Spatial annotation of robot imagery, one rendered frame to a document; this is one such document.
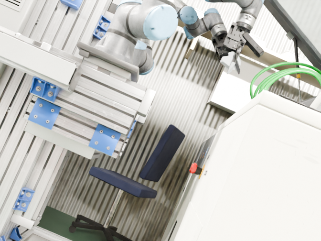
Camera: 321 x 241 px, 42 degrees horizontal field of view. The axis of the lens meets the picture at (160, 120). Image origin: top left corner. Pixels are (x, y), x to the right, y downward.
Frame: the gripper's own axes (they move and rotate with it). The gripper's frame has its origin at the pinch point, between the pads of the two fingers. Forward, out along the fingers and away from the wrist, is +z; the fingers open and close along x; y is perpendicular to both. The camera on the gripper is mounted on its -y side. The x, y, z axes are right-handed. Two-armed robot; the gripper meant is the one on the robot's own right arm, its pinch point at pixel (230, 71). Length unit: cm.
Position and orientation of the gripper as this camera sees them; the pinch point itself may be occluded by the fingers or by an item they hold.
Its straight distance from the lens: 175.0
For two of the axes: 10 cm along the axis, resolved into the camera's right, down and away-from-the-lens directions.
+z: -4.0, 9.1, -0.9
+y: -9.2, -3.9, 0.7
